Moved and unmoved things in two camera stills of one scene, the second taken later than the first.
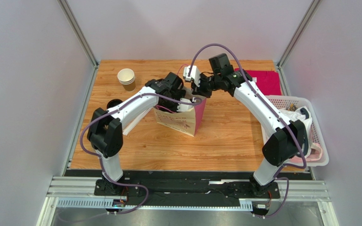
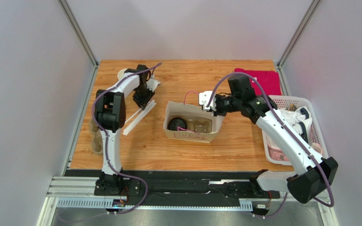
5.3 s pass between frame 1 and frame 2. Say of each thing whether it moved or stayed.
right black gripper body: moved
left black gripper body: moved
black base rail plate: stayed
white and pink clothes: stayed
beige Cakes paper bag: moved
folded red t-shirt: stayed
